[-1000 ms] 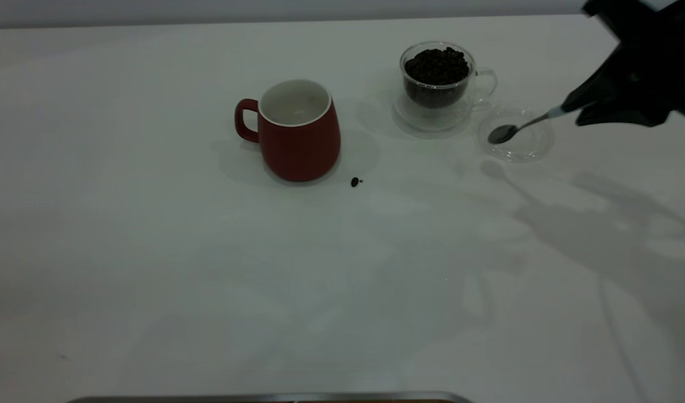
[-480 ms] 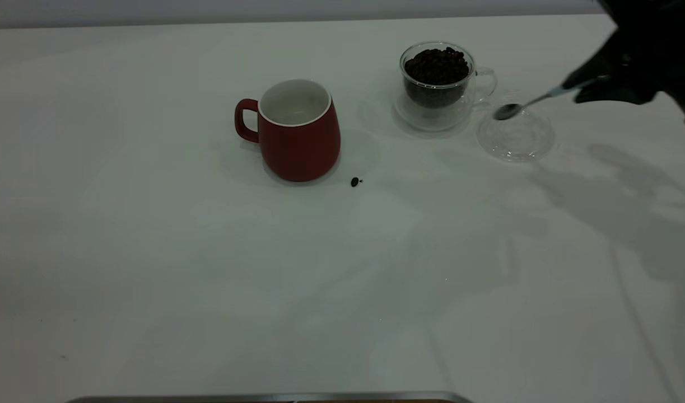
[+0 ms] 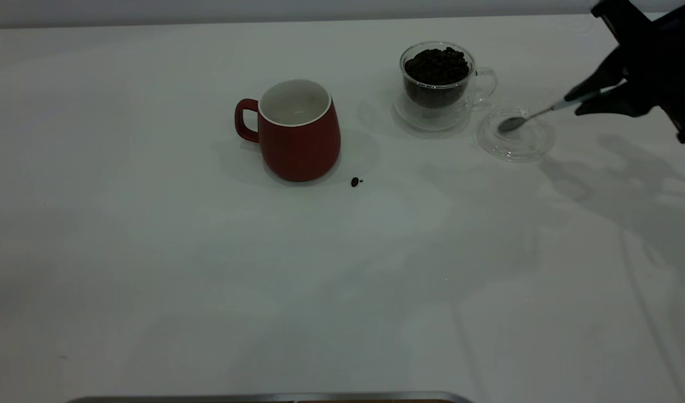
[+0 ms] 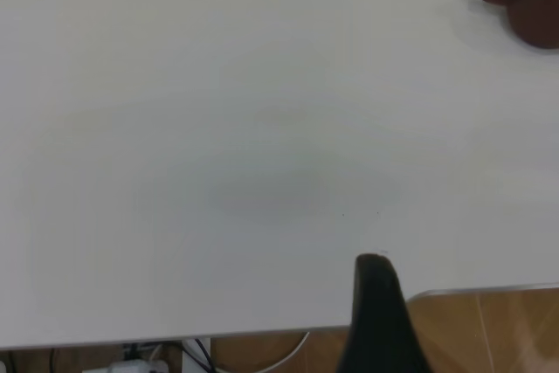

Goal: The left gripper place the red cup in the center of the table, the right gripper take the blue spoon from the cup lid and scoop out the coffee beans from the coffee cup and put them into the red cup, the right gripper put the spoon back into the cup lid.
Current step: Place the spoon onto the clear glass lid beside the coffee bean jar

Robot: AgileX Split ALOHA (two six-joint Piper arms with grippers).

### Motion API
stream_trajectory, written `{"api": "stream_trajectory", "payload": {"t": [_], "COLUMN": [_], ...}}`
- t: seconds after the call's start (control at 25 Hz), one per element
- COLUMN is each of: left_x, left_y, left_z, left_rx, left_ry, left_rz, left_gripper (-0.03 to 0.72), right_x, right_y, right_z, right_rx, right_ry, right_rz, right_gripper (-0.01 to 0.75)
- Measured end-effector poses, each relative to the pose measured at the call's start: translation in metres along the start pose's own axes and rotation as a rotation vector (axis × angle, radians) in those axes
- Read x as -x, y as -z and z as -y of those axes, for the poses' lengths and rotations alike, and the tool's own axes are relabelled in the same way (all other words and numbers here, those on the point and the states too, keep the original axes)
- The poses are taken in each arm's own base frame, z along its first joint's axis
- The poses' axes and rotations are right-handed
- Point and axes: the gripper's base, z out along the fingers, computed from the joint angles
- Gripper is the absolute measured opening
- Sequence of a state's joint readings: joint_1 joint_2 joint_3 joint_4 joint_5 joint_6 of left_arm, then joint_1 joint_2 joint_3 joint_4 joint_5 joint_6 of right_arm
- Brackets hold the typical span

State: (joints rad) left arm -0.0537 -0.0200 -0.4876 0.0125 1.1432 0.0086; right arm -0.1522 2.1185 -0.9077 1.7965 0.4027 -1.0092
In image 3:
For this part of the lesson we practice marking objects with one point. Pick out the grey metal edge strip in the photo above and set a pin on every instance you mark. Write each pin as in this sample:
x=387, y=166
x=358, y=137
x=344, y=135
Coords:
x=264, y=398

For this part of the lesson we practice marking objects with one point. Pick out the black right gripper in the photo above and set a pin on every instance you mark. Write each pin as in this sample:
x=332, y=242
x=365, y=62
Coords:
x=661, y=61

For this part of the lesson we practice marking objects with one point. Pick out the red ceramic mug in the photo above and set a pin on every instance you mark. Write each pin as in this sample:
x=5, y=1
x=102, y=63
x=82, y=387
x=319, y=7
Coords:
x=300, y=143

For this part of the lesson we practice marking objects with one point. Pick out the coffee beans pile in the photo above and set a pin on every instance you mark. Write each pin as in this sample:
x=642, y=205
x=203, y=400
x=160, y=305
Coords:
x=436, y=70

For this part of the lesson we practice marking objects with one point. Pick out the clear glass saucer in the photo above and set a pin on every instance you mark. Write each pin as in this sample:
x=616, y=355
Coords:
x=432, y=123

